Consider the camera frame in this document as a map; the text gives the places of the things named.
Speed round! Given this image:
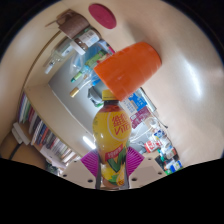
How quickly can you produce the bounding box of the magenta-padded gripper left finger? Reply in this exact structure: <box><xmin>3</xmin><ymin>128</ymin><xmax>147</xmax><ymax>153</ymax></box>
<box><xmin>62</xmin><ymin>149</ymin><xmax>102</xmax><ymax>190</ymax></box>

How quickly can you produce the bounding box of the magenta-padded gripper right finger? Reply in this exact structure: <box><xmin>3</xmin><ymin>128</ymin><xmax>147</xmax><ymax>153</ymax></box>
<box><xmin>125</xmin><ymin>146</ymin><xmax>167</xmax><ymax>190</ymax></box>

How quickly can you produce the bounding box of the yellow-labelled tea drink bottle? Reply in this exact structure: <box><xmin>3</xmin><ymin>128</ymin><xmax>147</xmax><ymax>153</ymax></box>
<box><xmin>92</xmin><ymin>89</ymin><xmax>133</xmax><ymax>190</ymax></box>

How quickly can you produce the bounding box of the red and white canister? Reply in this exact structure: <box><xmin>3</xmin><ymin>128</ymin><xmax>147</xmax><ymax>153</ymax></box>
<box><xmin>143</xmin><ymin>139</ymin><xmax>163</xmax><ymax>154</ymax></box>

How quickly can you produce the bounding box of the under-shelf light bar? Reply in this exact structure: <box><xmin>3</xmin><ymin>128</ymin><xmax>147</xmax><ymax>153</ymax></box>
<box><xmin>82</xmin><ymin>135</ymin><xmax>97</xmax><ymax>150</ymax></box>

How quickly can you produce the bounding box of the pink pouch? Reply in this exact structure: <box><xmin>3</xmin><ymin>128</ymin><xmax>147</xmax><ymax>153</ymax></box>
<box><xmin>129</xmin><ymin>106</ymin><xmax>153</xmax><ymax>130</ymax></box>

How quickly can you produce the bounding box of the blue and white carton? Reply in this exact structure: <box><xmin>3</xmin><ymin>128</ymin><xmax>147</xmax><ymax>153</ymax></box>
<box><xmin>121</xmin><ymin>92</ymin><xmax>150</xmax><ymax>116</ymax></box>

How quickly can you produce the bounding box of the wooden shelf unit with books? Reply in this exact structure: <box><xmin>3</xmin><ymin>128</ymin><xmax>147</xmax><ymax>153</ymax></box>
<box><xmin>0</xmin><ymin>83</ymin><xmax>101</xmax><ymax>172</ymax></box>

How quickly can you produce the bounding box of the grey shaker bottle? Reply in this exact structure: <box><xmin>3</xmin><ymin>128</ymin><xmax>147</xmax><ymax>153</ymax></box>
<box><xmin>87</xmin><ymin>84</ymin><xmax>108</xmax><ymax>108</ymax></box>

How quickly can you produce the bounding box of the clear bottle with gold cap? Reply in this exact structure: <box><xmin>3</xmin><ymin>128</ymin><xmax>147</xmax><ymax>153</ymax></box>
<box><xmin>69</xmin><ymin>74</ymin><xmax>98</xmax><ymax>98</ymax></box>

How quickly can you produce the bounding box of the green-capped bottle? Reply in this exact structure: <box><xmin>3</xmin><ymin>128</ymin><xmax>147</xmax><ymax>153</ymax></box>
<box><xmin>70</xmin><ymin>68</ymin><xmax>91</xmax><ymax>83</ymax></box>

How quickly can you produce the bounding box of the orange plastic cup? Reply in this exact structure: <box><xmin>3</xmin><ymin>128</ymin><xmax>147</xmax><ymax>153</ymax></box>
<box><xmin>93</xmin><ymin>41</ymin><xmax>163</xmax><ymax>102</ymax></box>

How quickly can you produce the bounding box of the clear glass liquor bottle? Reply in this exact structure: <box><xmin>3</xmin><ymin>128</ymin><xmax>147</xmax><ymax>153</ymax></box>
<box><xmin>44</xmin><ymin>36</ymin><xmax>79</xmax><ymax>75</ymax></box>

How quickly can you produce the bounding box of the brown jar with white lid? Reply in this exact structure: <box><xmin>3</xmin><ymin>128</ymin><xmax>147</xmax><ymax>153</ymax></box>
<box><xmin>69</xmin><ymin>27</ymin><xmax>102</xmax><ymax>56</ymax></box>

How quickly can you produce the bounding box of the flat round red coaster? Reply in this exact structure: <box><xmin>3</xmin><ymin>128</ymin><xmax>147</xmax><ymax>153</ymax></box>
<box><xmin>88</xmin><ymin>3</ymin><xmax>118</xmax><ymax>30</ymax></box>

